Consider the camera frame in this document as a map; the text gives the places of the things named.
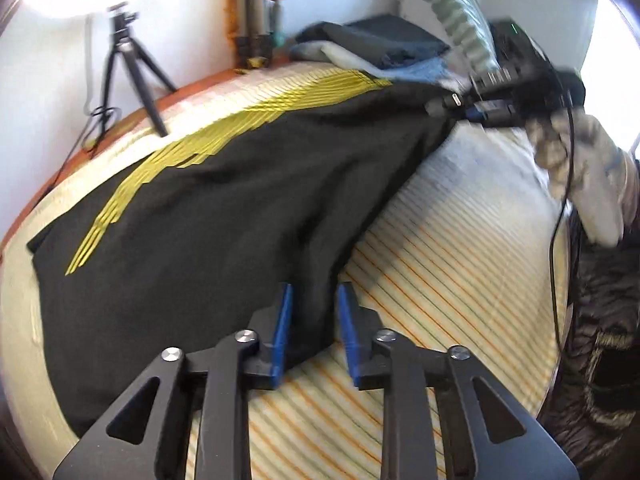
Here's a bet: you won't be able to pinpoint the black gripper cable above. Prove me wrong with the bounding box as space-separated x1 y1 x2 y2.
549 80 577 361

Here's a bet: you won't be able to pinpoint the striped bed sheet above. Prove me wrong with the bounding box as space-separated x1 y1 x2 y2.
0 62 576 480

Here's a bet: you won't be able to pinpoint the folded stand legs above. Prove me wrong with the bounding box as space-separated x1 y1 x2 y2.
234 0 277 67

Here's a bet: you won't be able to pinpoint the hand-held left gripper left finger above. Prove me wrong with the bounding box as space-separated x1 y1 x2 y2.
52 282 294 480

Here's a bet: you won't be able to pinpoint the black pants with yellow stripe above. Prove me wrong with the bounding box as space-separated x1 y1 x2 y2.
26 67 457 438

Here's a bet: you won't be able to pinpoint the grey folded cloth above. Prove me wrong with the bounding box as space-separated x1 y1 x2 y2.
289 40 386 72

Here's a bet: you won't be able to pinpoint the black camera tripod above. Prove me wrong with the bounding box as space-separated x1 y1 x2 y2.
80 4 179 151

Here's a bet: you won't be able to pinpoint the green striped pillow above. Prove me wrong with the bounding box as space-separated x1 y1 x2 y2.
404 0 502 77

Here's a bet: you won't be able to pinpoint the person's right hand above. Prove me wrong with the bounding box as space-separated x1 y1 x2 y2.
524 109 640 249

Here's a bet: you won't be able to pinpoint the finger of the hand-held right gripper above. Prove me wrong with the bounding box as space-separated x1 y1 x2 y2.
424 90 517 127

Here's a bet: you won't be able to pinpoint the dark folded cloth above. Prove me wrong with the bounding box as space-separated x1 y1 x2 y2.
296 14 451 70

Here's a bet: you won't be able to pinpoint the blue folded cloth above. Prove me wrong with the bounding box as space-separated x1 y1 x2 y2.
385 56 451 85

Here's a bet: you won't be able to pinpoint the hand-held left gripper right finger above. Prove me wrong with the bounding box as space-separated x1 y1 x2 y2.
336 282 581 480

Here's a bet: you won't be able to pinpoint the person's patterned clothing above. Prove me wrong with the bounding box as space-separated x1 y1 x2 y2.
537 157 640 468

